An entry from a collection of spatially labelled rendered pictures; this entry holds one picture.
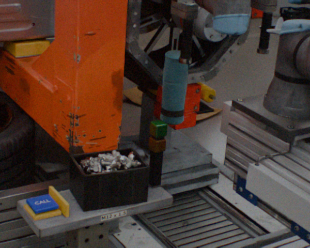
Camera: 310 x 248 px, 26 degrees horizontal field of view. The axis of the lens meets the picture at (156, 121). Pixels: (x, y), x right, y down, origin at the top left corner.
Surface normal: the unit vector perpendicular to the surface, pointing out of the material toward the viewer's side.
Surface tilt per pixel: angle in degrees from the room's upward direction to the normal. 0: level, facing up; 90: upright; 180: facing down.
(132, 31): 90
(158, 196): 0
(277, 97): 73
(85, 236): 90
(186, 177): 90
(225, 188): 0
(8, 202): 90
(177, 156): 0
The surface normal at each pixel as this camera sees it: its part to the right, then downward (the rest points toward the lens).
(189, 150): 0.07, -0.92
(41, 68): -0.85, 0.15
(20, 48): 0.52, 0.36
